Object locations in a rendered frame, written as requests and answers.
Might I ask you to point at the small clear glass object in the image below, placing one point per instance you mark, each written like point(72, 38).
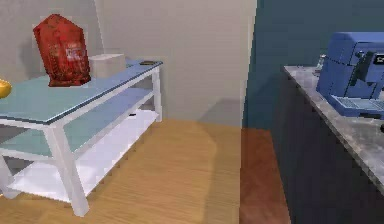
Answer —
point(321, 63)

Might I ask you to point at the white table with blue shelves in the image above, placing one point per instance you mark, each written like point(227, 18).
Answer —
point(50, 103)

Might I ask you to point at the dark counter with marble top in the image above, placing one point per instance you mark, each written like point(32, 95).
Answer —
point(320, 160)

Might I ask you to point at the small dark flat object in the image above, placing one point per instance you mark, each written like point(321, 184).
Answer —
point(148, 62)

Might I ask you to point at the blue coffee machine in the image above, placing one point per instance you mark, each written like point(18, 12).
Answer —
point(350, 75)

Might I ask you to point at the beige box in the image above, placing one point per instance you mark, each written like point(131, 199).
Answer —
point(106, 65)

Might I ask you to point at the red bag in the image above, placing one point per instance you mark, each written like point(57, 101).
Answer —
point(62, 51)

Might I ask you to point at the yellow round object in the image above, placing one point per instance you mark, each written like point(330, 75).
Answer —
point(3, 88)

